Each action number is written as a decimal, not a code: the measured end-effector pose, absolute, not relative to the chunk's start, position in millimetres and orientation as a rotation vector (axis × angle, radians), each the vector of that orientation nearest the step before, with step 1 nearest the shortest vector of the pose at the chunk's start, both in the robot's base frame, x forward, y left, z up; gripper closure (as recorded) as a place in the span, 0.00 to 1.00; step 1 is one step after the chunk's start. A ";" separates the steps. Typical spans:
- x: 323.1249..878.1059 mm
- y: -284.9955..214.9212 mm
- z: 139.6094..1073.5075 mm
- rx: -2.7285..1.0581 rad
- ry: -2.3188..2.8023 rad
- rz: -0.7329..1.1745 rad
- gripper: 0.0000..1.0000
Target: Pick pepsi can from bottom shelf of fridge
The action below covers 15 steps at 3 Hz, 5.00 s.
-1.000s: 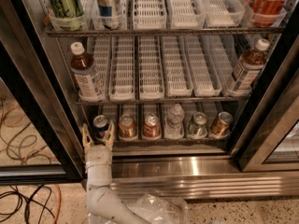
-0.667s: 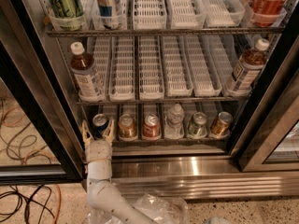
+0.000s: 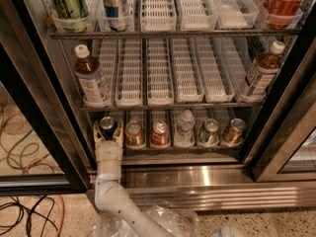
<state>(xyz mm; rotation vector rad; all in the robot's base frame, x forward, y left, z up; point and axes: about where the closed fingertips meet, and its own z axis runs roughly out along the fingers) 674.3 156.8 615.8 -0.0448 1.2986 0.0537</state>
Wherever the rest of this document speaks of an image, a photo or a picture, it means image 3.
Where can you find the tea bottle white cap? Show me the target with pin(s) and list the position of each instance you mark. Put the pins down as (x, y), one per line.
(261, 73)
(91, 78)

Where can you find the right tea bottle white cap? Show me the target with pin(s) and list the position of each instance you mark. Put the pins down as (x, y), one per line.
(261, 73)

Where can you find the green tall can top shelf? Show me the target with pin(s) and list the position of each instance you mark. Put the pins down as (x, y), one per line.
(74, 11)

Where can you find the left tea bottle white cap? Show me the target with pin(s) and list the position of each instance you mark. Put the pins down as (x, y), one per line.
(91, 78)

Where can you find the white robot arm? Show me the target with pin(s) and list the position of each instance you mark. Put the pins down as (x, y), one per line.
(110, 195)

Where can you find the blue beige tall can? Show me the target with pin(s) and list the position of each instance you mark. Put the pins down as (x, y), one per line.
(117, 13)

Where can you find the brown gold soda can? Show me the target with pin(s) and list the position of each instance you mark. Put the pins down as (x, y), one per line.
(134, 137)

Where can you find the clear plastic bin with bag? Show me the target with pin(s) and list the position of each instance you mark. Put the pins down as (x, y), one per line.
(179, 222)

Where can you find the green soda can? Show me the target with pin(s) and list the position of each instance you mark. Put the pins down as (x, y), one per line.
(208, 133)

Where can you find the right glass fridge door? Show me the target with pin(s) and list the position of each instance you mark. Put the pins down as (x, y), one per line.
(287, 118)

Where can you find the glass fridge door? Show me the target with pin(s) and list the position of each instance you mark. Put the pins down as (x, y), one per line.
(36, 74)
(287, 118)

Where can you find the orange gold soda can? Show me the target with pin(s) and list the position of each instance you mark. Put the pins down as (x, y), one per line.
(233, 133)

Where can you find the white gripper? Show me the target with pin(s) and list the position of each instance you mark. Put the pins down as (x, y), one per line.
(109, 150)

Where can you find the blue pepsi can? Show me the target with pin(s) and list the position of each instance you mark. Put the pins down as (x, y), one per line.
(108, 126)

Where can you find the steel fridge bottom grille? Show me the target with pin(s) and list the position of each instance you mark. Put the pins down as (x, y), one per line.
(210, 188)

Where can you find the left glass fridge door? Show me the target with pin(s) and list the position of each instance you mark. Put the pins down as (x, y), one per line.
(36, 74)

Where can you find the red coca-cola can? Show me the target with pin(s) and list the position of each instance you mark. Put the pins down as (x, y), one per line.
(279, 14)

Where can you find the clear water bottle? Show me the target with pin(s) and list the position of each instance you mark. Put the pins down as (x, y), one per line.
(184, 129)

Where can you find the red soda can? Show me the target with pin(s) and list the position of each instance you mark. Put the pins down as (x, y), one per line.
(160, 134)

